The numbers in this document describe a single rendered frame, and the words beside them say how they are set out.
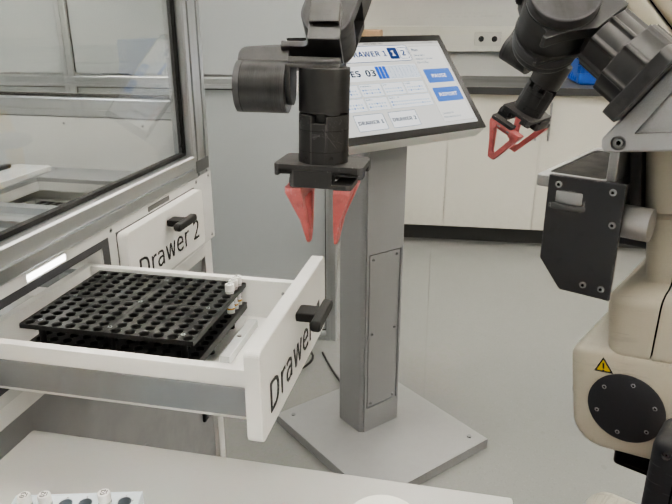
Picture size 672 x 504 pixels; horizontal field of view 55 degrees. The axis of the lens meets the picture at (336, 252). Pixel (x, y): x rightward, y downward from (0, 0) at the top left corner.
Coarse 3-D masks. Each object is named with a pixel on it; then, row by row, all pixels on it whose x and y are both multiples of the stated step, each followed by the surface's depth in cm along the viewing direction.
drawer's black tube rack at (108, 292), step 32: (96, 288) 87; (128, 288) 86; (160, 288) 86; (192, 288) 87; (224, 288) 86; (32, 320) 77; (64, 320) 78; (96, 320) 77; (128, 320) 78; (160, 320) 77; (192, 320) 78; (224, 320) 84; (160, 352) 76; (192, 352) 76
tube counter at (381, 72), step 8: (400, 64) 170; (408, 64) 172; (368, 72) 163; (376, 72) 165; (384, 72) 166; (392, 72) 168; (400, 72) 169; (408, 72) 171; (416, 72) 172; (368, 80) 162
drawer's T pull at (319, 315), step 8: (328, 304) 79; (296, 312) 77; (304, 312) 77; (312, 312) 77; (320, 312) 76; (328, 312) 78; (296, 320) 77; (304, 320) 77; (312, 320) 74; (320, 320) 75; (312, 328) 74; (320, 328) 74
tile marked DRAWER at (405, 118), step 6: (390, 114) 161; (396, 114) 162; (402, 114) 163; (408, 114) 164; (414, 114) 165; (396, 120) 161; (402, 120) 162; (408, 120) 163; (414, 120) 164; (396, 126) 160; (402, 126) 161; (408, 126) 162
